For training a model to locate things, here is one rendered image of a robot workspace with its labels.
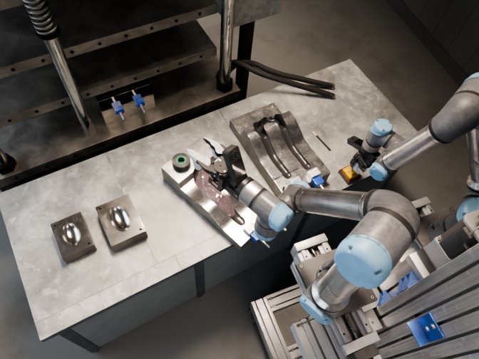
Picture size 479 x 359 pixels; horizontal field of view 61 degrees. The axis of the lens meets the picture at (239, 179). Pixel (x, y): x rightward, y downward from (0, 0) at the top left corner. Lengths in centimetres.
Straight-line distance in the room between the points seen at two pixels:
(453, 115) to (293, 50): 254
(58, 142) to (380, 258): 168
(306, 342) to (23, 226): 126
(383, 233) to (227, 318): 171
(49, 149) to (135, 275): 79
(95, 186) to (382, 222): 138
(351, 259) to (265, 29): 321
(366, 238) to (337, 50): 309
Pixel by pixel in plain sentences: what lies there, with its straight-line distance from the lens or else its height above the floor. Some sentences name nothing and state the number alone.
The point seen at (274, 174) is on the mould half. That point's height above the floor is 89.
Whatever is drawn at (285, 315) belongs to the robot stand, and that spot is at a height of 21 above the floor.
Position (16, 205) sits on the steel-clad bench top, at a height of 80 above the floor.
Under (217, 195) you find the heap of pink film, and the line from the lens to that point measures 174.
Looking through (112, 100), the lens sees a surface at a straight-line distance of 207.
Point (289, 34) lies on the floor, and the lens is 391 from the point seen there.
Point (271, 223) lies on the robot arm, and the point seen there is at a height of 145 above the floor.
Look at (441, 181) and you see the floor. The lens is 330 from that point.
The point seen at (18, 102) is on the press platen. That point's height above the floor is 104.
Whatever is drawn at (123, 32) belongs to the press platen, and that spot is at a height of 129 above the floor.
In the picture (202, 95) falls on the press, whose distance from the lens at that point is 225.
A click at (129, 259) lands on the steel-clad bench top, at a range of 178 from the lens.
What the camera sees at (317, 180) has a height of 90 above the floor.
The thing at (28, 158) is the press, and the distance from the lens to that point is 217.
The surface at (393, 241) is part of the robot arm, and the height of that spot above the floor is 168.
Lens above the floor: 245
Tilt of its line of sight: 59 degrees down
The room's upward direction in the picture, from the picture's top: 7 degrees clockwise
